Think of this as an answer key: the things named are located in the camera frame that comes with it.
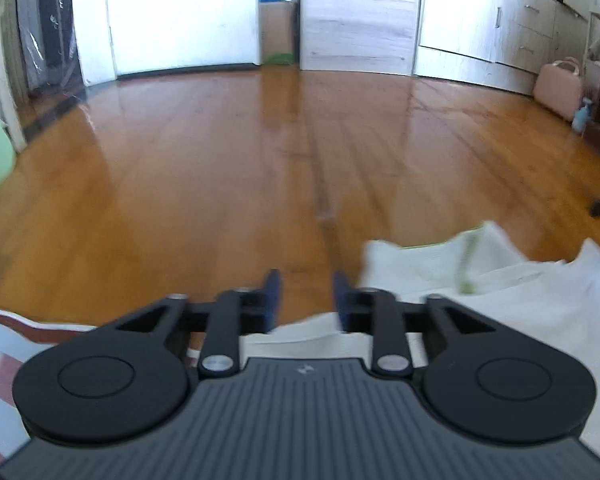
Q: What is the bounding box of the light wood wardrobe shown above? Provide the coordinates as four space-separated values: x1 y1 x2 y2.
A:
411 0 592 97

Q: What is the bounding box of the blue spray bottle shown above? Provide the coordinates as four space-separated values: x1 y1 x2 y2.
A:
572 97 594 134

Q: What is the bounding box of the pink case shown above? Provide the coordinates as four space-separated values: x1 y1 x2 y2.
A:
532 56 587 122

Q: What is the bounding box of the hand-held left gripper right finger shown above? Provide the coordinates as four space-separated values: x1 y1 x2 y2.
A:
332 270 497 378

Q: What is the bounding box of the cream waffle pajama top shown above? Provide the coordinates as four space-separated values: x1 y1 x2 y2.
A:
240 219 600 453

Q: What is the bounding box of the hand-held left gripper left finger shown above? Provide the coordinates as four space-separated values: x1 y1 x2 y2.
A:
116 268 284 379

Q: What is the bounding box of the cardboard box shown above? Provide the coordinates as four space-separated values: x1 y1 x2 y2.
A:
258 0 301 67

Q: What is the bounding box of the plastic wrapped mattress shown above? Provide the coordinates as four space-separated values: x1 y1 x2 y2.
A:
0 0 87 107

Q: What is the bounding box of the checkered pastel rug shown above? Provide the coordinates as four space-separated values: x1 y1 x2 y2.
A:
0 304 201 461

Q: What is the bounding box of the light wood cabinet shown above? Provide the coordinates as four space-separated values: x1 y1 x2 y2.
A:
299 0 425 74

